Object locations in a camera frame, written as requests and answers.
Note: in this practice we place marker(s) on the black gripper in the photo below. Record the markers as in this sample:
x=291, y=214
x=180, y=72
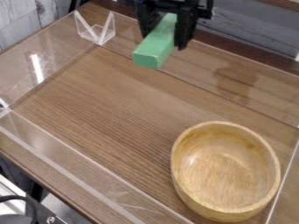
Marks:
x=191, y=9

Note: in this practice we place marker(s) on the green rectangular block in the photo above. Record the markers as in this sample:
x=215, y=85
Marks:
x=156, y=46

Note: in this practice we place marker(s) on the brown wooden bowl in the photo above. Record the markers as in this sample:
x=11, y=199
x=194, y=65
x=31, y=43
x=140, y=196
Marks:
x=226, y=171

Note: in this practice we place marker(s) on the clear acrylic corner bracket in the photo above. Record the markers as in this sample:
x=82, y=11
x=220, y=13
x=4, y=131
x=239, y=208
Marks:
x=99, y=34

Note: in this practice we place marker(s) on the clear acrylic tray wall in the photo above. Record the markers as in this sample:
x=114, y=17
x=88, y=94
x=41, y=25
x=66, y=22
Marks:
x=90, y=121

